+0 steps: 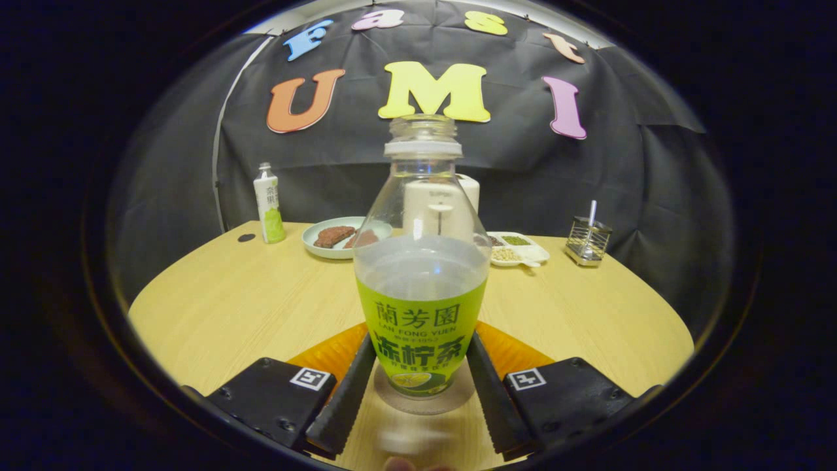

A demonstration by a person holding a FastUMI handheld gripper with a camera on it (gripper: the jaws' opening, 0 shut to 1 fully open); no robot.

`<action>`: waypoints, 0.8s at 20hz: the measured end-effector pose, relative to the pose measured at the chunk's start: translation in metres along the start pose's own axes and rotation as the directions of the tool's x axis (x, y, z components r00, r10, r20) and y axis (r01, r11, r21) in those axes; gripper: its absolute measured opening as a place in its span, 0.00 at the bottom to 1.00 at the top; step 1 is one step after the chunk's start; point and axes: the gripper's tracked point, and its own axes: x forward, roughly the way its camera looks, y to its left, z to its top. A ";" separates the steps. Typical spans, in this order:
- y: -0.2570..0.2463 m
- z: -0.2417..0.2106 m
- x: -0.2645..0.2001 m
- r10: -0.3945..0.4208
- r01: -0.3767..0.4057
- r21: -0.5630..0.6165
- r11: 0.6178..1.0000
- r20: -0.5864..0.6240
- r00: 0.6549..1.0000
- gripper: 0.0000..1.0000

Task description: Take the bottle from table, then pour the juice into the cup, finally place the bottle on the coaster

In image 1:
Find white toaster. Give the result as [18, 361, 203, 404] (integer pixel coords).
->
[402, 173, 481, 243]

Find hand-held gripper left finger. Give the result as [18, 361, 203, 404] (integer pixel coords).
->
[206, 322, 378, 461]

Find wire utensil holder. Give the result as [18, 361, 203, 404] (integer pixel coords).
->
[565, 216, 613, 267]

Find white divided tray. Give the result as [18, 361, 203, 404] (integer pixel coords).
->
[487, 231, 551, 268]

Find green label juice bottle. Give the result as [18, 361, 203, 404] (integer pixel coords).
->
[353, 114, 492, 400]

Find pale round plate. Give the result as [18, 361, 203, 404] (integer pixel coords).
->
[301, 217, 393, 260]

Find wooden table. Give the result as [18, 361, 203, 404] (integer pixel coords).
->
[129, 220, 695, 470]

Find small white green bottle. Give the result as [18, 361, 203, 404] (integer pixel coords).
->
[253, 162, 286, 245]

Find round brown coaster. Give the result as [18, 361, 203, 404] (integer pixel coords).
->
[373, 360, 477, 415]

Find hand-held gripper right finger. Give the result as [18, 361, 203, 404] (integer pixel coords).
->
[466, 321, 661, 462]

